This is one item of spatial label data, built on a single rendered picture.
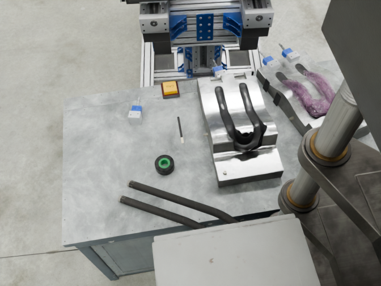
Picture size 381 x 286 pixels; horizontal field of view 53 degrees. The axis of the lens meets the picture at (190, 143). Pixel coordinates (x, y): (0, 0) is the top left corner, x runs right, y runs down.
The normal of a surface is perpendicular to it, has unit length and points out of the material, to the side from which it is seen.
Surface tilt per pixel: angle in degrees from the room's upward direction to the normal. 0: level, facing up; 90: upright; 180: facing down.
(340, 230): 0
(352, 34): 90
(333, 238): 0
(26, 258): 1
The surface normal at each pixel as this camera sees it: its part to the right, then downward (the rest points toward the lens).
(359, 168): -0.03, -0.51
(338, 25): -0.99, 0.15
